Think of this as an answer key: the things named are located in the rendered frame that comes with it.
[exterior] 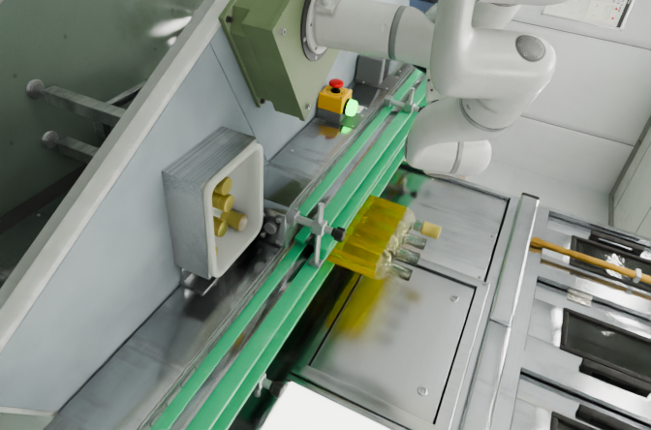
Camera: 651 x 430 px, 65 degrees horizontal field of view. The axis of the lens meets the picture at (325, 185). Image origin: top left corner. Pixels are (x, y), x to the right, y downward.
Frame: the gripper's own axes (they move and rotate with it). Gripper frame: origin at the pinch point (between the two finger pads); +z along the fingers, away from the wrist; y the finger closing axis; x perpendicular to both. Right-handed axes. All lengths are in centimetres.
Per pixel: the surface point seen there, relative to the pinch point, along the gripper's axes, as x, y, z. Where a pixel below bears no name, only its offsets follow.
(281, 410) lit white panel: -1, 25, -78
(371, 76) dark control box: 48, 36, 6
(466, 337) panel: 30, -4, -61
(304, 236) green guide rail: 8, 30, -44
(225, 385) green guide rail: -19, 27, -70
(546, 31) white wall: 548, 23, 232
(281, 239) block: 2, 33, -45
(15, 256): -7, 104, -60
